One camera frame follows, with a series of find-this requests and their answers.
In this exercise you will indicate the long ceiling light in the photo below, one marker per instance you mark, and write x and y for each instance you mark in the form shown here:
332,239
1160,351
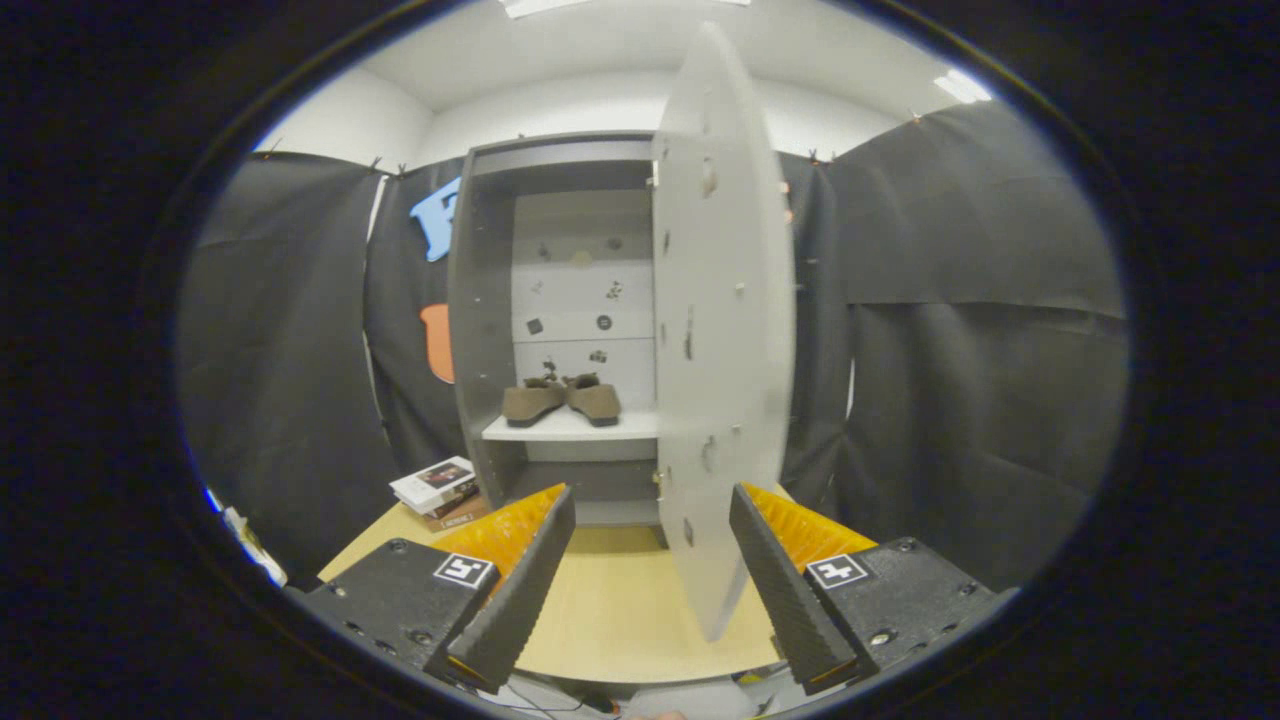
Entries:
560,6

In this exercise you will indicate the brown fluffy shoe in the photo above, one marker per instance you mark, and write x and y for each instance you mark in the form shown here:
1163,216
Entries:
597,402
530,402

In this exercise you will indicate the black backdrop cloth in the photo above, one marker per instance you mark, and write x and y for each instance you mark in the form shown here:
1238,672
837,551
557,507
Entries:
980,400

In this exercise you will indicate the dark grey shoe cabinet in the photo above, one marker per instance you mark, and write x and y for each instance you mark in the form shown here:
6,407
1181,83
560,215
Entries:
480,350

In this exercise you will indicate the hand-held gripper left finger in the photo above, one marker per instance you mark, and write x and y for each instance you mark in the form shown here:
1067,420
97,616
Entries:
520,600

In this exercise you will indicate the white cover book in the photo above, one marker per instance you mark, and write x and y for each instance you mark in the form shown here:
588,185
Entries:
430,482

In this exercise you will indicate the brown cover book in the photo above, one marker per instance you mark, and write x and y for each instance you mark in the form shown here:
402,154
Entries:
465,517

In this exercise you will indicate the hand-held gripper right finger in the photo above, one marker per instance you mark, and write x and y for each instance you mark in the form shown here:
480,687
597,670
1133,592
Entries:
790,610

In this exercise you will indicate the small ceiling light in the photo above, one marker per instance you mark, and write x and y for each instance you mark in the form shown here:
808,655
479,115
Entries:
962,86

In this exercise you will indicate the white crumpled clutter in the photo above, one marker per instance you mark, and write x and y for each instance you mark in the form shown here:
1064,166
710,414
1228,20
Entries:
255,550

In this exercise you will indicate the dark cover book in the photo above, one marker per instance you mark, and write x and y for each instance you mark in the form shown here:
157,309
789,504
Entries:
455,503

